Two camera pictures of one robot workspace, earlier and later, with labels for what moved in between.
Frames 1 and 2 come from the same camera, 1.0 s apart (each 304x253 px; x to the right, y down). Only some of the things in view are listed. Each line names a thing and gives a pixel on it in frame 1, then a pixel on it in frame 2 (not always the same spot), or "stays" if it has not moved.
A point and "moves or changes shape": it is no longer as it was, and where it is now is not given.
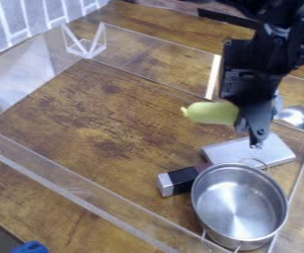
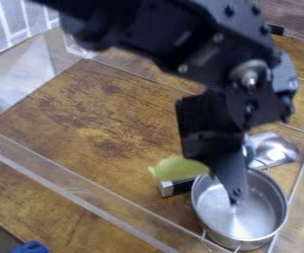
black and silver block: (175, 182) stays
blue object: (31, 246) stays
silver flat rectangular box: (238, 152) stays
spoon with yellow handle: (223, 113) moves or changes shape
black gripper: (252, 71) -> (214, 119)
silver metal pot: (240, 204) stays
